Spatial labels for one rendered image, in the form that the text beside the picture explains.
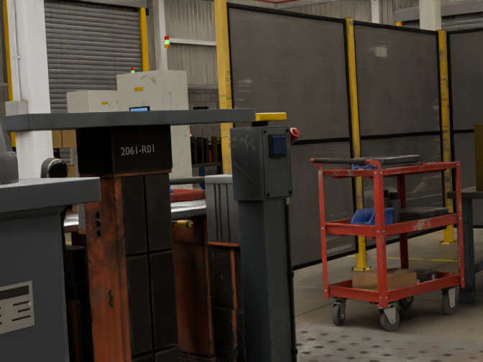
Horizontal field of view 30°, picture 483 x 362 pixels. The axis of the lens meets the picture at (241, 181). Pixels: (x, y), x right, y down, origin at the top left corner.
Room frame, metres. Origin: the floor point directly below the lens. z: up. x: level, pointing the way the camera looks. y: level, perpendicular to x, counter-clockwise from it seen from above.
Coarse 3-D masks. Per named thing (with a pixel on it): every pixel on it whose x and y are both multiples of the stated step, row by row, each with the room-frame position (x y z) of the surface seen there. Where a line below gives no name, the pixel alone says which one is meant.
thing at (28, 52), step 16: (16, 0) 5.36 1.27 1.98; (32, 0) 5.38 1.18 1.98; (16, 16) 5.36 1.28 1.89; (32, 16) 5.37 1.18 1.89; (16, 32) 5.37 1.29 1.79; (32, 32) 5.36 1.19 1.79; (16, 48) 5.35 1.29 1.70; (32, 48) 5.36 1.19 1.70; (16, 64) 5.35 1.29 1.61; (32, 64) 5.35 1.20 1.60; (16, 80) 5.35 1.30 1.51; (32, 80) 5.34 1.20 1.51; (16, 96) 5.39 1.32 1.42; (32, 96) 5.34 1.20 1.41; (48, 96) 5.44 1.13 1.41; (16, 112) 5.28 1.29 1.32; (32, 112) 5.33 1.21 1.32; (48, 112) 5.43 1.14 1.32; (16, 144) 5.41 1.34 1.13; (32, 144) 5.33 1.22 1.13; (48, 144) 5.42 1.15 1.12; (32, 160) 5.33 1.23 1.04; (32, 176) 5.33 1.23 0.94
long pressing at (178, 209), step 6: (174, 204) 1.75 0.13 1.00; (180, 204) 1.74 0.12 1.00; (186, 204) 1.74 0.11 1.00; (192, 204) 1.73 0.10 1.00; (198, 204) 1.72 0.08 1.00; (204, 204) 1.71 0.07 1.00; (174, 210) 1.58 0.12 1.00; (180, 210) 1.59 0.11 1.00; (186, 210) 1.59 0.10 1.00; (192, 210) 1.60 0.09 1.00; (198, 210) 1.61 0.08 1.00; (204, 210) 1.62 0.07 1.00; (66, 216) 1.59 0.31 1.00; (72, 216) 1.59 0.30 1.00; (174, 216) 1.57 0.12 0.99; (180, 216) 1.59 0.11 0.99; (186, 216) 1.59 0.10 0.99; (66, 222) 1.44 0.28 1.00; (72, 222) 1.43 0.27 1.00; (66, 228) 1.42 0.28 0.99; (72, 228) 1.43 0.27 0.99; (78, 228) 1.44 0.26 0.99
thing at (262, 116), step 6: (258, 114) 1.35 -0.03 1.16; (264, 114) 1.35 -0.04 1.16; (270, 114) 1.36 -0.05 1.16; (276, 114) 1.37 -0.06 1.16; (282, 114) 1.38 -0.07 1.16; (258, 120) 1.35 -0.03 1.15; (264, 120) 1.35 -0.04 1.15; (270, 120) 1.36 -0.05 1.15; (276, 120) 1.37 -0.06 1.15; (282, 120) 1.38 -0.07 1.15; (252, 126) 1.38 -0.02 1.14
